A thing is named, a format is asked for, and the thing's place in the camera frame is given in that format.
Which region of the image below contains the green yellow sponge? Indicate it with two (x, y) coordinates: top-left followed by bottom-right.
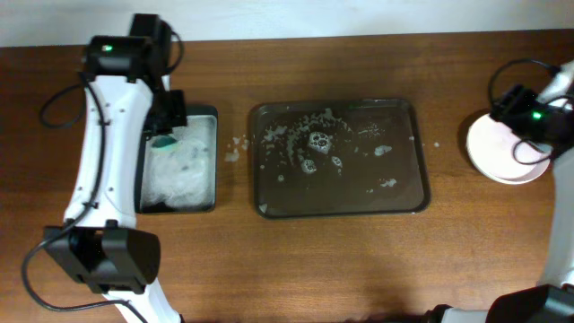
(150, 135), (178, 153)

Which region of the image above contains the light blue plate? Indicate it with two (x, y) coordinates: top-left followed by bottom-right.
(488, 173), (541, 185)

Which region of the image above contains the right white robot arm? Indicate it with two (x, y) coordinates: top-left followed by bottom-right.
(409, 58), (573, 323)

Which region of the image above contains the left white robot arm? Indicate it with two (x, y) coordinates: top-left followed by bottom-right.
(39, 13), (187, 322)

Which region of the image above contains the black soapy water tray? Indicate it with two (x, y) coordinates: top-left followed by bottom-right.
(135, 104), (218, 214)

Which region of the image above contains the dark brown serving tray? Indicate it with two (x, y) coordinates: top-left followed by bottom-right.
(249, 99), (431, 220)

